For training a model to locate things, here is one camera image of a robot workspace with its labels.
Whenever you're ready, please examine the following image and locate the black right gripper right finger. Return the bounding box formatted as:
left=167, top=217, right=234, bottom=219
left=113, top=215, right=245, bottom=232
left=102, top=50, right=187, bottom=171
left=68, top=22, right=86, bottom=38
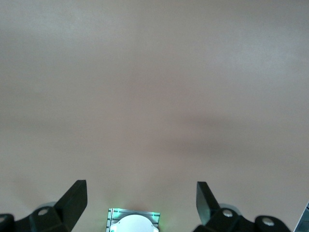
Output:
left=193, top=181, right=290, bottom=232

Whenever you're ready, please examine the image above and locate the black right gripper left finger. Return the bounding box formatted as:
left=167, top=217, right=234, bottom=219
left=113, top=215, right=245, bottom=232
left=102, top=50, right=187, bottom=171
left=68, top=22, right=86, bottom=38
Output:
left=0, top=179, right=87, bottom=232

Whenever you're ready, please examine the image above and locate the brown table cover sheet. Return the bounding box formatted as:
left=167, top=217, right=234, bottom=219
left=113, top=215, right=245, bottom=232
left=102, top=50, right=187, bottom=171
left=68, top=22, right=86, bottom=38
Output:
left=0, top=0, right=309, bottom=232

